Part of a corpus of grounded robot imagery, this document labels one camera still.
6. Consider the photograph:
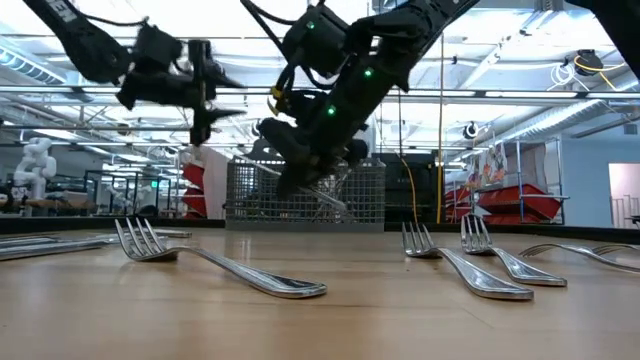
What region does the grey mesh cutlery basket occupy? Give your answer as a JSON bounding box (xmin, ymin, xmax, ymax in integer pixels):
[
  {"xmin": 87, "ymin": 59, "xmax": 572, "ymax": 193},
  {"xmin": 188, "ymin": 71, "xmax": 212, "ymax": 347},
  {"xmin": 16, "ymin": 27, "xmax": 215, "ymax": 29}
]
[{"xmin": 224, "ymin": 137, "xmax": 387, "ymax": 234}]

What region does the red plastic storage bin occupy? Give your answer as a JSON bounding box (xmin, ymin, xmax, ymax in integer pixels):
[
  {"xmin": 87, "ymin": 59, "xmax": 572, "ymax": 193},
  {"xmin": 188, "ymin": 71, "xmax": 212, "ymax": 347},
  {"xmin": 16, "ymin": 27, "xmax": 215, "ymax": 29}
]
[
  {"xmin": 477, "ymin": 183, "xmax": 564, "ymax": 220},
  {"xmin": 181, "ymin": 162, "xmax": 206, "ymax": 191},
  {"xmin": 443, "ymin": 187, "xmax": 479, "ymax": 225},
  {"xmin": 181, "ymin": 188, "xmax": 208, "ymax": 219}
]

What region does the black retractable cord reel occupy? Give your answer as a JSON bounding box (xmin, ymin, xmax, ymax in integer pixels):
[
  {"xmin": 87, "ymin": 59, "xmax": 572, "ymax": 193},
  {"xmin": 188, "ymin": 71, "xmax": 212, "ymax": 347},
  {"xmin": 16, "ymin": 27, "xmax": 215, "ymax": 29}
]
[{"xmin": 573, "ymin": 48, "xmax": 606, "ymax": 78}]

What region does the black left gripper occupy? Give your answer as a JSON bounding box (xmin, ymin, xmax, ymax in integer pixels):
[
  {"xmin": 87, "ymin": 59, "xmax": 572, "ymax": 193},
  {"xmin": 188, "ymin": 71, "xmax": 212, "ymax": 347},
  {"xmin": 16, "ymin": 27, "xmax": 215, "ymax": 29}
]
[{"xmin": 117, "ymin": 39, "xmax": 247, "ymax": 146}]

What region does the black frame workbench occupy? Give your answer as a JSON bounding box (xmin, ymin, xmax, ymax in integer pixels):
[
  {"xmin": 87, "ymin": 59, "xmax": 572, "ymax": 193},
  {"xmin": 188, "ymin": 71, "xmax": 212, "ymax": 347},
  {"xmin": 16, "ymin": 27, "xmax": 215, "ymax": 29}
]
[{"xmin": 83, "ymin": 169, "xmax": 174, "ymax": 217}]

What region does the silver dinner fork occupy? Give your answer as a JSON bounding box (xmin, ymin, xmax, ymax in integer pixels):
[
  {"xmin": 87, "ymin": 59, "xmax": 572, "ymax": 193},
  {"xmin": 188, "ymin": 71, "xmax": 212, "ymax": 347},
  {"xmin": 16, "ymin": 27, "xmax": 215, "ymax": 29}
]
[
  {"xmin": 459, "ymin": 214, "xmax": 568, "ymax": 289},
  {"xmin": 592, "ymin": 243, "xmax": 640, "ymax": 255},
  {"xmin": 519, "ymin": 242, "xmax": 640, "ymax": 275},
  {"xmin": 114, "ymin": 217, "xmax": 329, "ymax": 300},
  {"xmin": 401, "ymin": 221, "xmax": 535, "ymax": 302}
]

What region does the long fluorescent light strip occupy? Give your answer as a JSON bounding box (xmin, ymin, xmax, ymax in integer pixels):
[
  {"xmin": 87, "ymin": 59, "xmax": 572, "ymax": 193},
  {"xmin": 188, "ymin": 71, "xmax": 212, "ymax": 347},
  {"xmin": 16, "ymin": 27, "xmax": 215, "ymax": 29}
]
[{"xmin": 0, "ymin": 84, "xmax": 640, "ymax": 100}]

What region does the yellow hanging cord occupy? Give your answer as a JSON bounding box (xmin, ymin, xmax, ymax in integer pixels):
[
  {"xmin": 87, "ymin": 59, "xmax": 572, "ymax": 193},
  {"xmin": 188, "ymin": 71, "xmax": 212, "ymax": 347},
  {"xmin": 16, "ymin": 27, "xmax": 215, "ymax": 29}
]
[{"xmin": 435, "ymin": 33, "xmax": 447, "ymax": 225}]

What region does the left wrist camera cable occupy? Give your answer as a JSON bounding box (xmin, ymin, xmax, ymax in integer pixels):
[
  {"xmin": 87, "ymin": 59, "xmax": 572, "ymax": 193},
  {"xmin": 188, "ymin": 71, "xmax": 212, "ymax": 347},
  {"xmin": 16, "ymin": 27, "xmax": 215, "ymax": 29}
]
[{"xmin": 74, "ymin": 10, "xmax": 151, "ymax": 29}]

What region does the black aluminium table frame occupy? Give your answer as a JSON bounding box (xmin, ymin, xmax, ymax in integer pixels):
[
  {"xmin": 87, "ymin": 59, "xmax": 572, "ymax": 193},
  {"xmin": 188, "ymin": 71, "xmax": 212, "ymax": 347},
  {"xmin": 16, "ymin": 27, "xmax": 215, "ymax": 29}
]
[{"xmin": 0, "ymin": 214, "xmax": 640, "ymax": 242}]

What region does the silver ventilation duct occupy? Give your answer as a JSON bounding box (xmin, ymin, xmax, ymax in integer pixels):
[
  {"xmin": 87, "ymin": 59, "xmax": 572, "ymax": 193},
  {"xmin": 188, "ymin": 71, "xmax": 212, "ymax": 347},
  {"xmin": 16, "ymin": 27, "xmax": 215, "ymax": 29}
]
[
  {"xmin": 0, "ymin": 49, "xmax": 69, "ymax": 86},
  {"xmin": 492, "ymin": 97, "xmax": 640, "ymax": 147}
]

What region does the thin yellow cable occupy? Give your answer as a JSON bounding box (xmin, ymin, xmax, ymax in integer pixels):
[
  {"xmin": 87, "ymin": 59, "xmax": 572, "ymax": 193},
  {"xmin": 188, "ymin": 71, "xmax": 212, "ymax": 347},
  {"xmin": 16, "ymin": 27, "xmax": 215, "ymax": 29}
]
[{"xmin": 397, "ymin": 152, "xmax": 419, "ymax": 225}]

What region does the metal wire shelf rack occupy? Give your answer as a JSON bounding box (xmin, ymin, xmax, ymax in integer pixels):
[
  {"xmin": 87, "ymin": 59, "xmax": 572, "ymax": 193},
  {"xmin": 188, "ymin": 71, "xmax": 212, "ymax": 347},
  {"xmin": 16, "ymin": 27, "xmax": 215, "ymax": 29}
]
[{"xmin": 514, "ymin": 137, "xmax": 571, "ymax": 226}]

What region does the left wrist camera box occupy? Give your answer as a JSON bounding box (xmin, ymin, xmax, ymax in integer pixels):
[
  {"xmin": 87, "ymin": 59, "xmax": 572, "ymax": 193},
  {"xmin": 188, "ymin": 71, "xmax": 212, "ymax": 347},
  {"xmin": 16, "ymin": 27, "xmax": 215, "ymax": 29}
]
[{"xmin": 132, "ymin": 22, "xmax": 185, "ymax": 72}]

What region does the yellow cable tag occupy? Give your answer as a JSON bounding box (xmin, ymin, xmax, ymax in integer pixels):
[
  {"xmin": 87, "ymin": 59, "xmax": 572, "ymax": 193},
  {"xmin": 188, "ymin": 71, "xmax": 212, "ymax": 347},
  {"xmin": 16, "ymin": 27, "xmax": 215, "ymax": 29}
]
[{"xmin": 266, "ymin": 85, "xmax": 283, "ymax": 117}]

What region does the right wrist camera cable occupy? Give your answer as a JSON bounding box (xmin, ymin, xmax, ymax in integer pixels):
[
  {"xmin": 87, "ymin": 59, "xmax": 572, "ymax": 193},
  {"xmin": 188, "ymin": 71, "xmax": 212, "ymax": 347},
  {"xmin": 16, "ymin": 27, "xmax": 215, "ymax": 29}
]
[{"xmin": 239, "ymin": 0, "xmax": 334, "ymax": 91}]

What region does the colourful poster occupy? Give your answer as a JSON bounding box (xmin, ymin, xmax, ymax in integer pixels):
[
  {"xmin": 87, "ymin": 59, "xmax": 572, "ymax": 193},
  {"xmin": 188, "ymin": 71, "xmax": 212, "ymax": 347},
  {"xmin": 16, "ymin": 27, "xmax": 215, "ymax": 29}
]
[{"xmin": 467, "ymin": 142, "xmax": 507, "ymax": 189}]

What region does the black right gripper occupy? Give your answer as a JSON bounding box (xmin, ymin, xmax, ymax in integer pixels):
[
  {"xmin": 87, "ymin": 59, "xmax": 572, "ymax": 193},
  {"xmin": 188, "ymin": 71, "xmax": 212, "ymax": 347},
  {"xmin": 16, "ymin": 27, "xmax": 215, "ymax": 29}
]
[{"xmin": 258, "ymin": 59, "xmax": 401, "ymax": 200}]

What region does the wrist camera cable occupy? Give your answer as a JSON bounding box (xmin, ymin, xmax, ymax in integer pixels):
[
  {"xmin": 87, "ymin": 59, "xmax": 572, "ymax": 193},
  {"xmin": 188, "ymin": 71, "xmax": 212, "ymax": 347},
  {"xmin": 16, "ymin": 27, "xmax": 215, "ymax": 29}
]
[
  {"xmin": 239, "ymin": 0, "xmax": 334, "ymax": 91},
  {"xmin": 74, "ymin": 10, "xmax": 151, "ymax": 29}
]

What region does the pale pink board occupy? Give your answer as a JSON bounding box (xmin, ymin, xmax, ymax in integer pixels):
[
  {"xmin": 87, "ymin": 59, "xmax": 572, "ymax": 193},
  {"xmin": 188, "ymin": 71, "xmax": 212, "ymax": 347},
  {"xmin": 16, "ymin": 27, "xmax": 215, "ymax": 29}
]
[{"xmin": 203, "ymin": 147, "xmax": 232, "ymax": 221}]

